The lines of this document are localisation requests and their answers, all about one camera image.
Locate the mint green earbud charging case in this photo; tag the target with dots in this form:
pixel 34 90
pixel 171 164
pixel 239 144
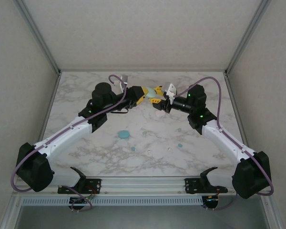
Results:
pixel 150 93

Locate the blue earbud charging case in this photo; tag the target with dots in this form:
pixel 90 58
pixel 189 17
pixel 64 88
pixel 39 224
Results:
pixel 123 134

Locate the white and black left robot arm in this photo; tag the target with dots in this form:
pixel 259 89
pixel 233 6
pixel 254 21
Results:
pixel 62 136

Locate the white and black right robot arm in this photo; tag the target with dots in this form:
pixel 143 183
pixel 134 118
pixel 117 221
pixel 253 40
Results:
pixel 228 140

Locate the small circuit board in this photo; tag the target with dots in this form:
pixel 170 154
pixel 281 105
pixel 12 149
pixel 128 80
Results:
pixel 78 201
pixel 211 201

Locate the grey metal lower panel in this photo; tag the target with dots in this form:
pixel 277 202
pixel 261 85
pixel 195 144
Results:
pixel 143 218

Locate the aluminium wall foot rail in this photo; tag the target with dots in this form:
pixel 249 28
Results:
pixel 143 70

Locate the aluminium table side rail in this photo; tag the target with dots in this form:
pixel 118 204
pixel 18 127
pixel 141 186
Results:
pixel 48 107
pixel 237 107

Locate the aluminium corner post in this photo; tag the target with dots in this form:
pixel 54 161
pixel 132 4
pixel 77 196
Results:
pixel 247 35
pixel 39 35

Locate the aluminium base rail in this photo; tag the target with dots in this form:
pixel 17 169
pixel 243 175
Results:
pixel 143 184

